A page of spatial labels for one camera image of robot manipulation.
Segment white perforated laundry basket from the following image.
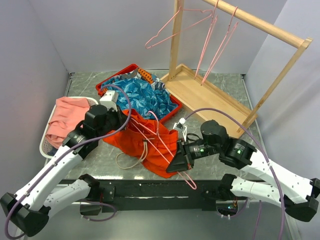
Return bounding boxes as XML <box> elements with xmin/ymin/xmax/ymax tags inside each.
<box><xmin>39</xmin><ymin>96</ymin><xmax>98</xmax><ymax>159</ymax></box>

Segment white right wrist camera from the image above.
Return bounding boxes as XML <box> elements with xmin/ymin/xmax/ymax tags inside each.
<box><xmin>173</xmin><ymin>117</ymin><xmax>188</xmax><ymax>142</ymax></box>

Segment pink wire hanger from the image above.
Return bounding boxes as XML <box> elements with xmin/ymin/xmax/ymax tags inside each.
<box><xmin>128</xmin><ymin>110</ymin><xmax>198</xmax><ymax>190</ymax></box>
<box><xmin>195</xmin><ymin>6</ymin><xmax>218</xmax><ymax>76</ymax></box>
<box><xmin>144</xmin><ymin>7</ymin><xmax>214</xmax><ymax>50</ymax></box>
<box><xmin>201</xmin><ymin>6</ymin><xmax>239</xmax><ymax>85</ymax></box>

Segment wooden clothes rack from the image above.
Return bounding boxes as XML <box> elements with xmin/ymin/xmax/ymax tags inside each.
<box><xmin>162</xmin><ymin>0</ymin><xmax>313</xmax><ymax>128</ymax></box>

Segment orange dotted garment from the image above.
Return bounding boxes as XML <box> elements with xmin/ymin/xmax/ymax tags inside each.
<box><xmin>137</xmin><ymin>67</ymin><xmax>154</xmax><ymax>85</ymax></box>

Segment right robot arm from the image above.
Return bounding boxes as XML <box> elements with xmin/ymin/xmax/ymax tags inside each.
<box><xmin>166</xmin><ymin>119</ymin><xmax>320</xmax><ymax>222</ymax></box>

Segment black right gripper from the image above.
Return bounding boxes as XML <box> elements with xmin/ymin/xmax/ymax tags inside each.
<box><xmin>165</xmin><ymin>137</ymin><xmax>220</xmax><ymax>173</ymax></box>

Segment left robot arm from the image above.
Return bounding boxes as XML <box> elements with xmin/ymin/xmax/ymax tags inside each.
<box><xmin>0</xmin><ymin>104</ymin><xmax>132</xmax><ymax>240</ymax></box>

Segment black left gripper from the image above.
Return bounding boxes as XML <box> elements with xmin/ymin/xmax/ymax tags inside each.
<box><xmin>96</xmin><ymin>104</ymin><xmax>131</xmax><ymax>139</ymax></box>

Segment pink garment in basket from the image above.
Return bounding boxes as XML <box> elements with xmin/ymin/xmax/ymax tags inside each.
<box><xmin>45</xmin><ymin>96</ymin><xmax>90</xmax><ymax>149</ymax></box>

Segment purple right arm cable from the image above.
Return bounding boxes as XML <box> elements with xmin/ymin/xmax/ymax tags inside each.
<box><xmin>183</xmin><ymin>107</ymin><xmax>286</xmax><ymax>240</ymax></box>

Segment orange drawstring shorts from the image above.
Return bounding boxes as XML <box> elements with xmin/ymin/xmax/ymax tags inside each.
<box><xmin>103</xmin><ymin>109</ymin><xmax>179</xmax><ymax>179</ymax></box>

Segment blue leaf-patterned shorts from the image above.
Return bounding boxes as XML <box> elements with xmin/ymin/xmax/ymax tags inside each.
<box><xmin>100</xmin><ymin>75</ymin><xmax>178</xmax><ymax>120</ymax></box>

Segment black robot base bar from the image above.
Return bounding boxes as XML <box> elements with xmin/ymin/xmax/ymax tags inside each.
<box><xmin>59</xmin><ymin>178</ymin><xmax>253</xmax><ymax>217</ymax></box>

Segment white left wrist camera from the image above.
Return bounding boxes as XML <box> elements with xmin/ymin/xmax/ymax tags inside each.
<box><xmin>99</xmin><ymin>90</ymin><xmax>119</xmax><ymax>112</ymax></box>

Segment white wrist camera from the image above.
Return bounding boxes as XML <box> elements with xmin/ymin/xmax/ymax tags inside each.
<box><xmin>99</xmin><ymin>90</ymin><xmax>119</xmax><ymax>112</ymax></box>
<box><xmin>173</xmin><ymin>117</ymin><xmax>188</xmax><ymax>142</ymax></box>

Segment navy printed garment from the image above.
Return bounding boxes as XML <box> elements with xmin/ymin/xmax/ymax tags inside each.
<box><xmin>150</xmin><ymin>77</ymin><xmax>167</xmax><ymax>94</ymax></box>

